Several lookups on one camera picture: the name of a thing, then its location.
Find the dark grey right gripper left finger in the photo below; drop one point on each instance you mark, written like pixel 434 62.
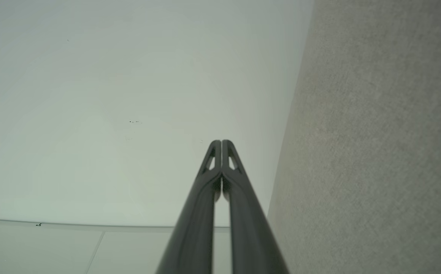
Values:
pixel 197 213

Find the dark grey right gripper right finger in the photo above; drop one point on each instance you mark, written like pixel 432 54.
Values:
pixel 247 220

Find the grey fabric sofa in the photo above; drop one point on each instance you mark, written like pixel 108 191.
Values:
pixel 376 144

